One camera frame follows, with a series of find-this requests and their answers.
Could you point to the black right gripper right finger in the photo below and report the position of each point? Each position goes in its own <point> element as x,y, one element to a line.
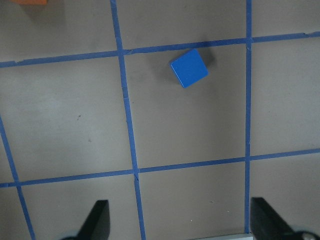
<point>267,224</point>

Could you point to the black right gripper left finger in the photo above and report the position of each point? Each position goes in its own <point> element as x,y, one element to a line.
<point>97,224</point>

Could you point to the blue wooden block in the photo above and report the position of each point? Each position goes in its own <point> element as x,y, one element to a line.
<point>189,68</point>

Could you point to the orange wooden block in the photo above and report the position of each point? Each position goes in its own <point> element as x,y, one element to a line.
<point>30,2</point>

